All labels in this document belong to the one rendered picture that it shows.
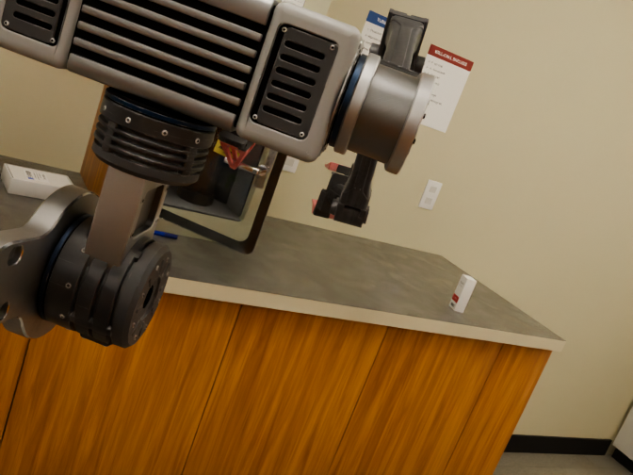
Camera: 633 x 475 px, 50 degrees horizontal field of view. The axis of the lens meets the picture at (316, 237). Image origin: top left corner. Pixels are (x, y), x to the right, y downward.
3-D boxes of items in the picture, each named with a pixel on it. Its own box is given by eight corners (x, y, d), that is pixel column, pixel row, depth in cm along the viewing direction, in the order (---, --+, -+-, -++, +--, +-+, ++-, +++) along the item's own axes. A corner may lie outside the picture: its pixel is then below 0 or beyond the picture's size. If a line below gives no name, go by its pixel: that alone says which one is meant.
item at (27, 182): (0, 177, 173) (4, 162, 172) (64, 189, 182) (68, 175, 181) (7, 193, 163) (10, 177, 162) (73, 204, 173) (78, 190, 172)
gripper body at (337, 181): (351, 176, 173) (365, 185, 167) (337, 213, 175) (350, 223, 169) (331, 170, 169) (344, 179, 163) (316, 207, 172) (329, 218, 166)
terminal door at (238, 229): (143, 209, 172) (190, 56, 163) (251, 256, 167) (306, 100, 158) (142, 210, 172) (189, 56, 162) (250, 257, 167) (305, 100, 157)
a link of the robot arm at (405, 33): (386, -6, 128) (438, 8, 128) (368, 60, 137) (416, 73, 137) (347, 103, 94) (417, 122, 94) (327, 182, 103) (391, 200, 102)
